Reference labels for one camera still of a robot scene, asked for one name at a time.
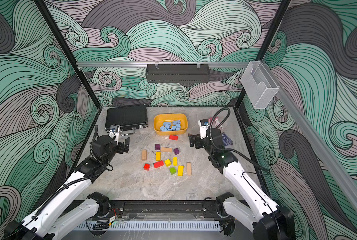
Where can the clear acrylic holder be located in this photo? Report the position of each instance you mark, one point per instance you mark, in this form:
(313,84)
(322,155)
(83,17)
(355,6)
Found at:
(259,84)

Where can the yellow cube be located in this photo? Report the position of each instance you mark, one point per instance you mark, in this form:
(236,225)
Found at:
(167,162)

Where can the red long block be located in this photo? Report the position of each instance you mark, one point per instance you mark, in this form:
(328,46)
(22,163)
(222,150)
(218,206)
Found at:
(158,164)

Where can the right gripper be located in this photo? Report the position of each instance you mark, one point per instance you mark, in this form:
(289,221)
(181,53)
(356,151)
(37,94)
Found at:
(197,138)

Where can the small pink white toy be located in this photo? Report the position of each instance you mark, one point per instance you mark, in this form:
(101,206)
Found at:
(216,123)

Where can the yellow long block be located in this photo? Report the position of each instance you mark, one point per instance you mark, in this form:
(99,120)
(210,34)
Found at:
(180,170)
(158,156)

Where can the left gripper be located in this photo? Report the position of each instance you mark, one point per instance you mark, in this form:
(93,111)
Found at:
(120,145)

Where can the wooden block angled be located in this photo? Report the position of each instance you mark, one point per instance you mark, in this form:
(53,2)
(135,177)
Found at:
(167,150)

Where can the wooden block left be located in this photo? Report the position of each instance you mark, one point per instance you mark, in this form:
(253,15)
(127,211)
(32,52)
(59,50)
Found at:
(144,155)

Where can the wooden block right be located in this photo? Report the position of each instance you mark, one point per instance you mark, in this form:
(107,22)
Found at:
(188,169)

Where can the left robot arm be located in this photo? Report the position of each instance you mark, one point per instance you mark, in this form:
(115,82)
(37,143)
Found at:
(49,221)

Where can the black wall shelf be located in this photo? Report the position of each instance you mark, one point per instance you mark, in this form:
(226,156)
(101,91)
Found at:
(182,74)

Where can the yellow block small upright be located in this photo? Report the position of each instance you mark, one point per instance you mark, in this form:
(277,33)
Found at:
(175,161)

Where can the white slotted cable duct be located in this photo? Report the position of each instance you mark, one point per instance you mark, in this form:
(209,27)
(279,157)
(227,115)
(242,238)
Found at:
(155,226)

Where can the red block near bin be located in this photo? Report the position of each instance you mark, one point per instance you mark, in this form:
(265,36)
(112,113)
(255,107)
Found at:
(173,137)

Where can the wooden block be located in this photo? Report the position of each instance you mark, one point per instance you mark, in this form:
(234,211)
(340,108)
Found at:
(188,169)
(144,155)

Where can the green cube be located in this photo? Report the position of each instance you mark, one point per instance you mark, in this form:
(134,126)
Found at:
(172,170)

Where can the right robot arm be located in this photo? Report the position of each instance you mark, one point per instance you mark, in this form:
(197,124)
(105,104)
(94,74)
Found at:
(261,215)

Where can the red cube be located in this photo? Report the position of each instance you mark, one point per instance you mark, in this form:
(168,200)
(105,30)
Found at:
(146,167)

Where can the yellow long block right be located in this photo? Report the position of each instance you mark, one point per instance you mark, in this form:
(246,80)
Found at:
(180,170)

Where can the yellow long block left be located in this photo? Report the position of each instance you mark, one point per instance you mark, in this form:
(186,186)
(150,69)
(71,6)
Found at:
(158,156)

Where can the blue long block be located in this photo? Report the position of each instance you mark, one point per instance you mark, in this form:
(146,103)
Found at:
(176,122)

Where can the black briefcase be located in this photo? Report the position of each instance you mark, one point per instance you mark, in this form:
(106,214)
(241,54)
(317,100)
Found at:
(129,118)

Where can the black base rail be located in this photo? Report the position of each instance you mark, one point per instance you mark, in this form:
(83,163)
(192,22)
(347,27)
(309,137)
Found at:
(178,209)

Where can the yellow plastic bin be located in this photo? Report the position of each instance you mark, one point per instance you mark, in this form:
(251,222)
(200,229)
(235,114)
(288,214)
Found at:
(159,119)

